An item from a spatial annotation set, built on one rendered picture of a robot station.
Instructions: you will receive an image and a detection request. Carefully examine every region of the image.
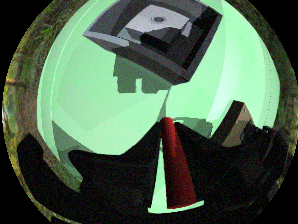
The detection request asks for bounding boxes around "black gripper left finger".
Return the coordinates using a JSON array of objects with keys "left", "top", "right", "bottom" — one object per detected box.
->
[{"left": 68, "top": 121, "right": 161, "bottom": 208}]

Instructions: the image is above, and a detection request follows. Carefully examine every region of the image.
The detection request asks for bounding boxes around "dark red peg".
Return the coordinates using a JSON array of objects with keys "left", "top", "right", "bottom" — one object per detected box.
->
[{"left": 160, "top": 116, "right": 197, "bottom": 209}]

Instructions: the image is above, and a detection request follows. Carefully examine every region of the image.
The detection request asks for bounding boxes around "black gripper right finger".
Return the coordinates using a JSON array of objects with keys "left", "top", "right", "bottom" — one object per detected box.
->
[{"left": 174, "top": 121, "right": 263, "bottom": 202}]

